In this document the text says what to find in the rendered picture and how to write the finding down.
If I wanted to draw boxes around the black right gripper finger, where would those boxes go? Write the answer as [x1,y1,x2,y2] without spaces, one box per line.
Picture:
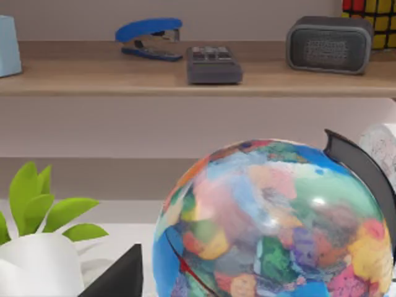
[77,243,144,297]

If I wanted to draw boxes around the green plant in white pot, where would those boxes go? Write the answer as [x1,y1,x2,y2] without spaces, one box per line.
[0,161,110,297]

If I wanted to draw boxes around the colourful globe with black stand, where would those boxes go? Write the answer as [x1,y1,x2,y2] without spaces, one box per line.
[152,129,396,297]

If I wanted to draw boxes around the wooden shelf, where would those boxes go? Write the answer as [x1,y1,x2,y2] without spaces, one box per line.
[0,40,396,97]

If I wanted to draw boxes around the grey calculator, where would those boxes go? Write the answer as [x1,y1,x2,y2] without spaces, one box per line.
[186,46,244,86]

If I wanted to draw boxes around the blue stapler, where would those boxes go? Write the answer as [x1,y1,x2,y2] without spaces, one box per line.
[114,17,184,62]

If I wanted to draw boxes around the light blue box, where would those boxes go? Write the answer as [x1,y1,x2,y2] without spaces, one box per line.
[0,15,23,78]

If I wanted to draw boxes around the white speckled object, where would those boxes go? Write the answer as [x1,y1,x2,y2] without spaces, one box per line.
[358,123,396,186]

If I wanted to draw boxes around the grey speaker box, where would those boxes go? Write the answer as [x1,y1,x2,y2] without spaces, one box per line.
[285,15,374,75]

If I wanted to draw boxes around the colourful puzzle cube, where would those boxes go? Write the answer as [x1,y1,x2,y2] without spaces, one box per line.
[341,0,396,51]

